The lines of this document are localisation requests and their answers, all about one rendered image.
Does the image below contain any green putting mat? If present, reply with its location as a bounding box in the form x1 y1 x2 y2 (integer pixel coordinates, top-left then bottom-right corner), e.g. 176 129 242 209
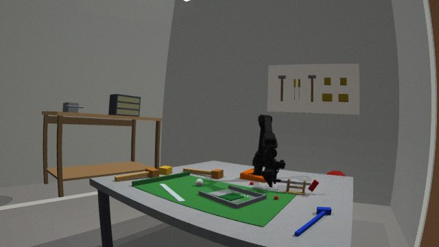
132 176 296 227

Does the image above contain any white golf ball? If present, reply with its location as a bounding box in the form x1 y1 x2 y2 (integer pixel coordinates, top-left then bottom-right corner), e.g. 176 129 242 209
195 179 204 187

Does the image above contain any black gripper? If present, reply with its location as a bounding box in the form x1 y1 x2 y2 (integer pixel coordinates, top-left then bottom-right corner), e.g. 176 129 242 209
261 158 280 187

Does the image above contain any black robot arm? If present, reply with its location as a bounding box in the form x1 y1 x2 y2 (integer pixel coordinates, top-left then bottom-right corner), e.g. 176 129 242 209
252 115 285 176

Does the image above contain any white flat strip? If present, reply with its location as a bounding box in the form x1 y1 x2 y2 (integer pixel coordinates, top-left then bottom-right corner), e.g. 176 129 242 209
160 184 185 202

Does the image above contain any blue putter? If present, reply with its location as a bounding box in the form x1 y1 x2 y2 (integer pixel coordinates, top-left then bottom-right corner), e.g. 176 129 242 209
295 207 331 237

